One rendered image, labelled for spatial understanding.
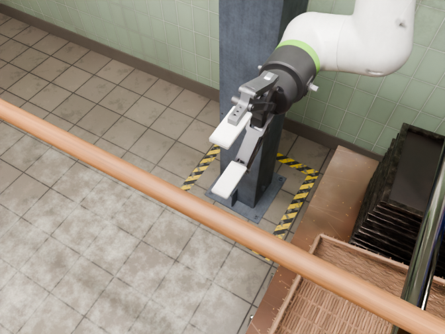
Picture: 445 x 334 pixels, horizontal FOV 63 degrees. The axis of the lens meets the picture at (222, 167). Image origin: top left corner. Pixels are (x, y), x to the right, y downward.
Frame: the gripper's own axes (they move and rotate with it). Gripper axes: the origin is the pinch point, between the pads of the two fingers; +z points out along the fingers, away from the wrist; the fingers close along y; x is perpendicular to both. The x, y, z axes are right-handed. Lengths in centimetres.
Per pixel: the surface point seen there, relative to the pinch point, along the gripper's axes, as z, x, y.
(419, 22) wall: -115, -19, 36
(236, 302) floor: -11, -1, 118
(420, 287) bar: 3.1, -30.3, 0.5
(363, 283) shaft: 7.6, -23.3, -2.6
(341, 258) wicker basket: -20, -26, 51
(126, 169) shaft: 8.6, 10.9, -2.1
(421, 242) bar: -3.4, -29.1, 1.1
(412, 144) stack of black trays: -50, -30, 31
